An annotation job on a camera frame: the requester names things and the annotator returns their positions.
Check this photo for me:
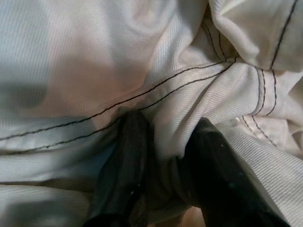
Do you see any white garment with black stitching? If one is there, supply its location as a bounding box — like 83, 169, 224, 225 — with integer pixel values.
0, 0, 303, 227

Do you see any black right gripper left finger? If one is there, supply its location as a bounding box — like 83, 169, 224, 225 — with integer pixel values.
83, 110, 154, 227

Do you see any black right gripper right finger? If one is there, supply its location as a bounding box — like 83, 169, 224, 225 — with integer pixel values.
184, 117, 291, 227

